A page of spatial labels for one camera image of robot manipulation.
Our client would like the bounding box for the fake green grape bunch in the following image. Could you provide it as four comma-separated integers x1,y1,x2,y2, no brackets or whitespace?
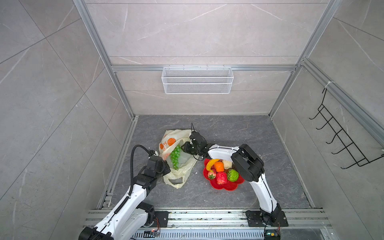
170,145,181,170

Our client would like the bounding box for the fake red strawberry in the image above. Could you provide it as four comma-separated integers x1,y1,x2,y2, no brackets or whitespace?
207,170,217,180

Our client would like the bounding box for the cream translucent plastic bag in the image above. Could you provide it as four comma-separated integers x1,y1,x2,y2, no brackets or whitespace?
159,130,197,189

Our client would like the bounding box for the white wire mesh basket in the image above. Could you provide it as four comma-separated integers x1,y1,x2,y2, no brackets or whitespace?
162,67,234,95

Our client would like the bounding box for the fake cream garlic bulb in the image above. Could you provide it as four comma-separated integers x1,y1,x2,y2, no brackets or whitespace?
222,160,233,170

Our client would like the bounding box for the aluminium rail frame front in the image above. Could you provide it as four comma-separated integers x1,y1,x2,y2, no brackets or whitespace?
84,209,337,240

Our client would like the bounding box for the red flower-shaped plastic plate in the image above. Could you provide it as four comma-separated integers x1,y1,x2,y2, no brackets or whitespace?
203,159,245,191

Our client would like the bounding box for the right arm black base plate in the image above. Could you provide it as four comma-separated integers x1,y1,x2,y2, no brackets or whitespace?
246,211,289,227

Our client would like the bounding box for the fake orange fruit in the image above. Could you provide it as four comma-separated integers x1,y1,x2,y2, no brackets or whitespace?
214,161,225,173

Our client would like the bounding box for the black wire hook rack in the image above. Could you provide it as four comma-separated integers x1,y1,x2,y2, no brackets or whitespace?
309,88,384,170

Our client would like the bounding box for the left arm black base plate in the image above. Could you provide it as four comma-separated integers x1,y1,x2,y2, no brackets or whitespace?
145,211,170,228

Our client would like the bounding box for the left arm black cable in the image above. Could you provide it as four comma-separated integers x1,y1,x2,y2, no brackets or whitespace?
128,144,155,196

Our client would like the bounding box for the fake yellow banana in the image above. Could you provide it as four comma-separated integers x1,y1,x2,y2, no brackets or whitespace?
206,159,220,172

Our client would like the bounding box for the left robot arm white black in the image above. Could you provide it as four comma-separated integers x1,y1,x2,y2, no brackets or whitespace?
79,155,170,240

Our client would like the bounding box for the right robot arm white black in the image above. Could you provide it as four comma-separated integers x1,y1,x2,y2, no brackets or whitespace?
181,131,284,226

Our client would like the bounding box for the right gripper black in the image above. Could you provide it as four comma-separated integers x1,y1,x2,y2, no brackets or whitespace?
179,142,201,156

